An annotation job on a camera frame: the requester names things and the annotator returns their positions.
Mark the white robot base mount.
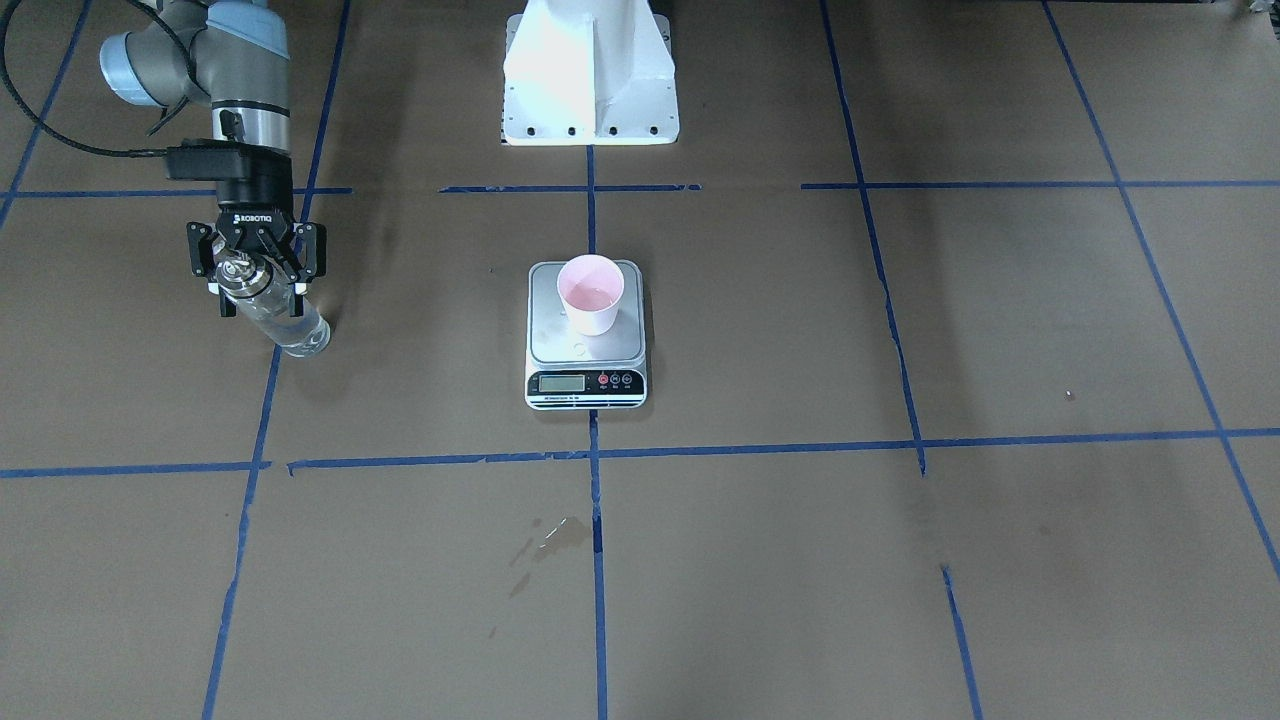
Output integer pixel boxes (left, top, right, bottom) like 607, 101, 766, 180
500, 1, 681, 147

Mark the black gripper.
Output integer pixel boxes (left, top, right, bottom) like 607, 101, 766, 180
187, 178, 326, 318

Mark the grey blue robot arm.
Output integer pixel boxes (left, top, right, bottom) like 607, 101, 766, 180
99, 1, 325, 318

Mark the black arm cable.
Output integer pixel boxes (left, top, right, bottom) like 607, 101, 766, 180
0, 0, 201, 159

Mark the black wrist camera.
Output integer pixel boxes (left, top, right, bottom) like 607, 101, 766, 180
164, 140, 293, 183

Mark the silver digital kitchen scale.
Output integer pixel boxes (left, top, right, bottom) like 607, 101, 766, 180
524, 260, 650, 411

